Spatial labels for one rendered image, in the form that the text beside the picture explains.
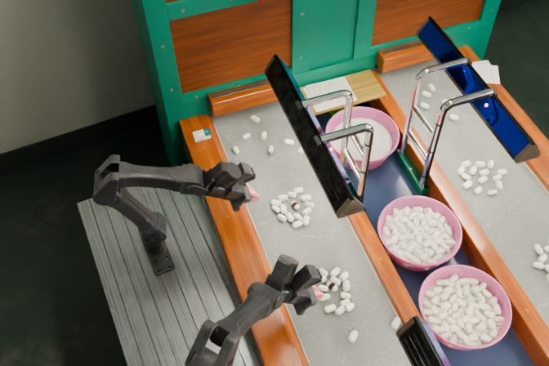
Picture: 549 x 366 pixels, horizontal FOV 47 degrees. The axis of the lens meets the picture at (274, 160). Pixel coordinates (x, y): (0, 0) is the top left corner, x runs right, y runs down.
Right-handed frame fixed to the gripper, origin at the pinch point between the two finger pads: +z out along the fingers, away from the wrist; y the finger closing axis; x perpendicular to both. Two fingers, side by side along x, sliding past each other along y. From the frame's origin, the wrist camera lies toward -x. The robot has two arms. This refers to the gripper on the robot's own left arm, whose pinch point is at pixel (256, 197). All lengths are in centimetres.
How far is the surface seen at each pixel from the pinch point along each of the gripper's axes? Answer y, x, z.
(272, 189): 9.6, 3.2, 13.7
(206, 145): 34.3, 12.1, -0.4
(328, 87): 45, -23, 38
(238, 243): -8.6, 12.9, -1.4
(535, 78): 85, -59, 200
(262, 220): -1.7, 8.0, 8.1
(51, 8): 125, 34, -37
